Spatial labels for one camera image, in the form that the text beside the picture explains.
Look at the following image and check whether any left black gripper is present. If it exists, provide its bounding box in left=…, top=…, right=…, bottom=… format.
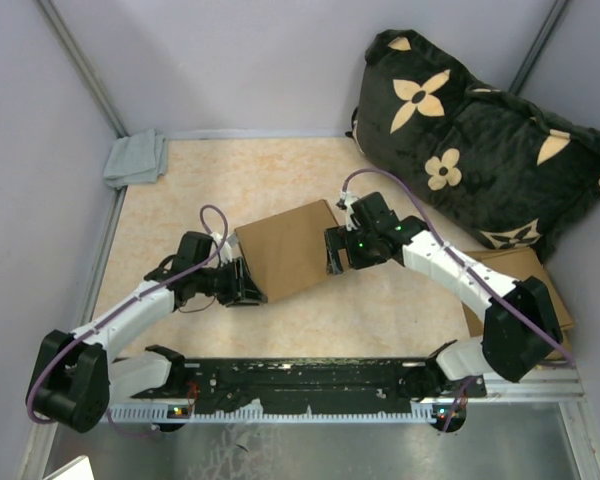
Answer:
left=194, top=256, right=267, bottom=307

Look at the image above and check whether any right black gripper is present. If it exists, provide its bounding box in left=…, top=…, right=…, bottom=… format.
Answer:
left=324, top=223, right=386, bottom=276

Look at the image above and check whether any brown cardboard box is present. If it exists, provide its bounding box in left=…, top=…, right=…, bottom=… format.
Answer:
left=235, top=199, right=338, bottom=303

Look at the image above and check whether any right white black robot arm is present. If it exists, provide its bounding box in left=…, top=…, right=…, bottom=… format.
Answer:
left=324, top=192, right=563, bottom=400

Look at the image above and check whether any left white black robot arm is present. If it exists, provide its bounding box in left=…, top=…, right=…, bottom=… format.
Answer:
left=25, top=231, right=267, bottom=433

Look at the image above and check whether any upper folded cardboard box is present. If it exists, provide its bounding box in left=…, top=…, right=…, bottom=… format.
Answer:
left=467, top=247, right=575, bottom=331

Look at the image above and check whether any black flower pattern cushion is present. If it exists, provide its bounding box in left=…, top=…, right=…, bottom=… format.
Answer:
left=351, top=30, right=600, bottom=259

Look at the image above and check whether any grey folded cloth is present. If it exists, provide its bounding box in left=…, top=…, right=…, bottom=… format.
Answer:
left=103, top=129, right=168, bottom=189

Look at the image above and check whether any white paper corner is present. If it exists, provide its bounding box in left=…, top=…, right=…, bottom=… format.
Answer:
left=44, top=455, right=95, bottom=480

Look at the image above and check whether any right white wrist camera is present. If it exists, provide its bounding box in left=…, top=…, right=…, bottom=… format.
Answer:
left=336, top=189, right=359, bottom=231

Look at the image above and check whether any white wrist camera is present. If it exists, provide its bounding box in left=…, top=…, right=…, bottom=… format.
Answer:
left=336, top=189, right=359, bottom=231
left=211, top=232, right=239, bottom=257

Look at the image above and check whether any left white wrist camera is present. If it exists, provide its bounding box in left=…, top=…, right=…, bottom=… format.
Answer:
left=211, top=232, right=239, bottom=257

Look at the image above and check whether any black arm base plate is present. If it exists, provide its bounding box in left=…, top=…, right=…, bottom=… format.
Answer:
left=129, top=356, right=487, bottom=434

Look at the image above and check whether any aluminium frame rail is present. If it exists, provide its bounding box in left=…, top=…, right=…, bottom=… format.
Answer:
left=33, top=352, right=584, bottom=433

